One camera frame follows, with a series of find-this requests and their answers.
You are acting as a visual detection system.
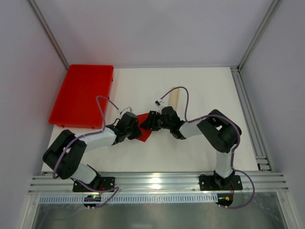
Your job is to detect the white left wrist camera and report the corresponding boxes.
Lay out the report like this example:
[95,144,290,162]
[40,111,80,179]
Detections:
[118,106,132,114]

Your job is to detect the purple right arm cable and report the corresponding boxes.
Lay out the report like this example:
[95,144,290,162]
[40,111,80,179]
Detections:
[157,86,255,209]

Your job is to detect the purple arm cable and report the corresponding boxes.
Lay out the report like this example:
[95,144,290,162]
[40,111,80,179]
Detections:
[157,86,255,209]
[52,95,131,220]

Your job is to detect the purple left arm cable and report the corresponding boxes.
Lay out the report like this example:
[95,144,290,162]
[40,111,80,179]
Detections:
[52,95,131,220]

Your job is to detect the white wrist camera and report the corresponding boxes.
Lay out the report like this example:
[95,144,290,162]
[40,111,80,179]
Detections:
[154,99,164,107]
[118,106,132,114]

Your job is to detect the right black controller board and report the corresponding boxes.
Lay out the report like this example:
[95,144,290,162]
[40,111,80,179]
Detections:
[216,193,234,208]

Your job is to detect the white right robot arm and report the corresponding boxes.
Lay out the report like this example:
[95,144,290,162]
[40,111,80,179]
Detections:
[140,106,242,190]

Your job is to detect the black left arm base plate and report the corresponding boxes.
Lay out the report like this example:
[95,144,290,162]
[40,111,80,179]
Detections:
[72,176,115,193]

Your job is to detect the left aluminium corner post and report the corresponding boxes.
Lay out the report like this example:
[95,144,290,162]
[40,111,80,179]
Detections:
[27,0,70,70]

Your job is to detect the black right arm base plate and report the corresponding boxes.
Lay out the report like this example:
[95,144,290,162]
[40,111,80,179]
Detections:
[198,174,243,191]

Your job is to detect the beige utensil holder tray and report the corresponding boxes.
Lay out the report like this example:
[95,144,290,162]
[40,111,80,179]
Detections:
[168,88,179,110]

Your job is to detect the white slotted cable duct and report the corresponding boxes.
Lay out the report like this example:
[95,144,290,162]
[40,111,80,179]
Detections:
[38,193,217,204]

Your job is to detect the aluminium front rail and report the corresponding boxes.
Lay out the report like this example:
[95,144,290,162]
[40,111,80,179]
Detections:
[28,171,289,194]

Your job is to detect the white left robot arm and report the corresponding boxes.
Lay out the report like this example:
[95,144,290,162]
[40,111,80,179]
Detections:
[42,112,142,193]

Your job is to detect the aluminium rail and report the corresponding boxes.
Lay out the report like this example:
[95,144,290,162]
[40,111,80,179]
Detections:
[28,171,289,194]
[230,66,273,173]

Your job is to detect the red plastic tray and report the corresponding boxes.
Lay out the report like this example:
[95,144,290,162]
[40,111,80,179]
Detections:
[49,64,114,129]

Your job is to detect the aluminium corner post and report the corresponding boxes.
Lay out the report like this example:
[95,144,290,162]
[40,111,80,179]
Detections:
[27,0,70,70]
[237,0,282,72]

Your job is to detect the left black controller board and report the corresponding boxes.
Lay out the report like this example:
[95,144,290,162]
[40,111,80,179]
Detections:
[83,194,101,209]

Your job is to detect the aluminium right side rail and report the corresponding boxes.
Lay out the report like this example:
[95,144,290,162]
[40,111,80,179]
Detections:
[230,66,273,173]

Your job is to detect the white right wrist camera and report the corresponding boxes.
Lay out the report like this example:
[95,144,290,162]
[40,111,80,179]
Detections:
[154,99,164,107]

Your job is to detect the right aluminium corner post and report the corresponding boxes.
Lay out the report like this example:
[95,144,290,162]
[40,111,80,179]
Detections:
[237,0,282,72]

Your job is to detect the black controller board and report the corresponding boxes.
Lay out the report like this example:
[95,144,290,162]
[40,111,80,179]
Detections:
[83,194,101,209]
[216,193,234,208]

